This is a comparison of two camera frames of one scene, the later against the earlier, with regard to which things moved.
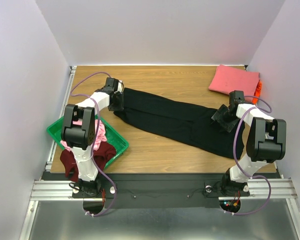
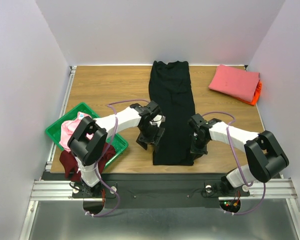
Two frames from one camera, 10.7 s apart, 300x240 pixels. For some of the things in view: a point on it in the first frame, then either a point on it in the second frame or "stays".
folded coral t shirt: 226,79 stays
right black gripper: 225,117 → 198,151
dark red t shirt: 102,151 stays
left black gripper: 120,106 → 143,142
